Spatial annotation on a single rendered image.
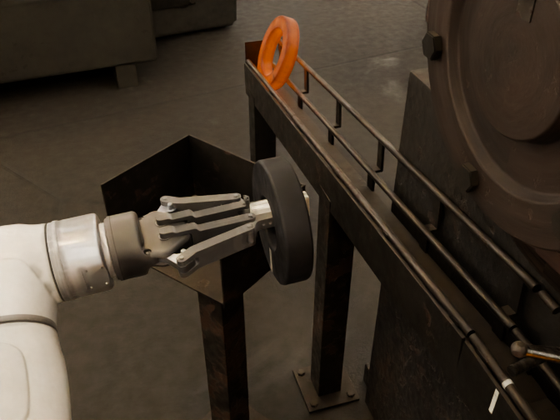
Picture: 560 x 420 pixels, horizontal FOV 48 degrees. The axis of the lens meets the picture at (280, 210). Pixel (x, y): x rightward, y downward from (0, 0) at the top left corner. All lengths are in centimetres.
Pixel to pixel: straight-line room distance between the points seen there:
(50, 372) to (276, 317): 117
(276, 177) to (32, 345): 30
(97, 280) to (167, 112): 209
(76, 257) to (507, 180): 43
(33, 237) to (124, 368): 103
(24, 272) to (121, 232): 11
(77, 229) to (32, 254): 5
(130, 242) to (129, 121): 205
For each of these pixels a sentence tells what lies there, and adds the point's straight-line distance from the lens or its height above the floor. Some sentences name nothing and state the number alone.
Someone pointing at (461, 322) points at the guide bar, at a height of 71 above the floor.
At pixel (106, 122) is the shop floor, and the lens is 275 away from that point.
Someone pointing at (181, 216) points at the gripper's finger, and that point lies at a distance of 73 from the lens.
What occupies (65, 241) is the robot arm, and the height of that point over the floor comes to 87.
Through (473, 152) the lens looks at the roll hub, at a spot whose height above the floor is 102.
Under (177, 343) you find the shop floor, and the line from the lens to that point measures 173.
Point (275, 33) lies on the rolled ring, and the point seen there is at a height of 69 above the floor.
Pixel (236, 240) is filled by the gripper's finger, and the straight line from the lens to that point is 70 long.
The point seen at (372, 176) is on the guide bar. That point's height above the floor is 66.
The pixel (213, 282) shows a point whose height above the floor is 61.
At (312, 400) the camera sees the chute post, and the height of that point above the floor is 2.
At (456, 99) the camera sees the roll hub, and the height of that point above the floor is 105.
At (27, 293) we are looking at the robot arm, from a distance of 69.
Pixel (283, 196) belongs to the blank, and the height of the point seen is 89.
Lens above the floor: 130
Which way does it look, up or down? 37 degrees down
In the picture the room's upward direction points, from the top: straight up
